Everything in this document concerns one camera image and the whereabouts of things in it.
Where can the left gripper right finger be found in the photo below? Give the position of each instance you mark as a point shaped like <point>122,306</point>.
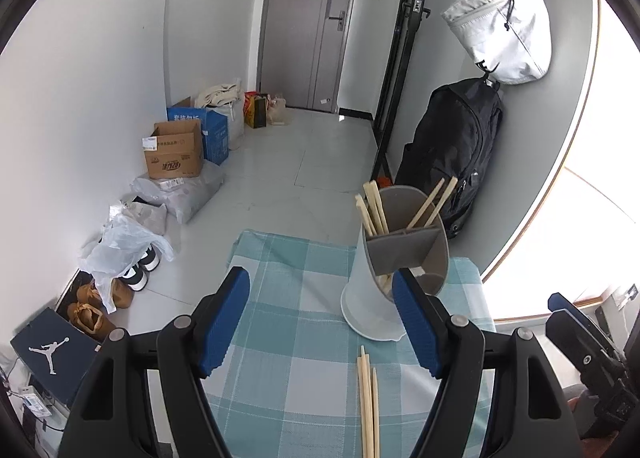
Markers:
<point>529,416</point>

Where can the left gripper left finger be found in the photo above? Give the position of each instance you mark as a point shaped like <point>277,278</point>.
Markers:
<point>111,415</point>

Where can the bamboo chopstick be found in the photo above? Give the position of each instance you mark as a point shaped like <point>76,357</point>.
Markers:
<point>365,404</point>
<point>376,452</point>

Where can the white utensil holder cup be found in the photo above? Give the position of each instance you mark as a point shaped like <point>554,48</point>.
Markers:
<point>366,302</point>

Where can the dark jordan shoe box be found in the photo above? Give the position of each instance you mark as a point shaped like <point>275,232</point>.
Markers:
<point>57,354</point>

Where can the brown shoe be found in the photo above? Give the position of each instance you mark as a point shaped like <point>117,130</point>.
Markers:
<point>90,320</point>

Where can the white black sneaker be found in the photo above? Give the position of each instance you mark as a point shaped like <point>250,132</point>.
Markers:
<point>137,276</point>

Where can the white plastic bag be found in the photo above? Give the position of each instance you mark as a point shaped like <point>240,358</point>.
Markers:
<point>122,243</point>

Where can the teal checked tablecloth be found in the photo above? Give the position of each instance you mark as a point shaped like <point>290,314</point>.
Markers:
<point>288,384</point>

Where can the grey parcel bag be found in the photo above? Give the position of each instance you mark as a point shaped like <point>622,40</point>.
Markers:
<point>182,196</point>

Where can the brown cardboard box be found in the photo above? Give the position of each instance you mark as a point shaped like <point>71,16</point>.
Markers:
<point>174,149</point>

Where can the blue cardboard box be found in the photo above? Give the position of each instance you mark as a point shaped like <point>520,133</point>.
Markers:
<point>214,129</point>

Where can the black backpack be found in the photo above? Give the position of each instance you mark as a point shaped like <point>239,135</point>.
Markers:
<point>454,138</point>

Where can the beige tote bag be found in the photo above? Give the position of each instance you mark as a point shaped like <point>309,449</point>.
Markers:
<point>219,95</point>

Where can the yellow black bag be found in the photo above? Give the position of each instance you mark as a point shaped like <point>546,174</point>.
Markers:
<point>255,109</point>

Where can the white hanging bag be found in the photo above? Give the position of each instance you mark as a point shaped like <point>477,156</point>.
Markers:
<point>509,40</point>

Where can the grey door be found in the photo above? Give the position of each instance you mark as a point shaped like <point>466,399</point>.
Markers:
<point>301,51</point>

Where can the black door frame stand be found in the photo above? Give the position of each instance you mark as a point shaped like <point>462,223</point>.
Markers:
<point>410,14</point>

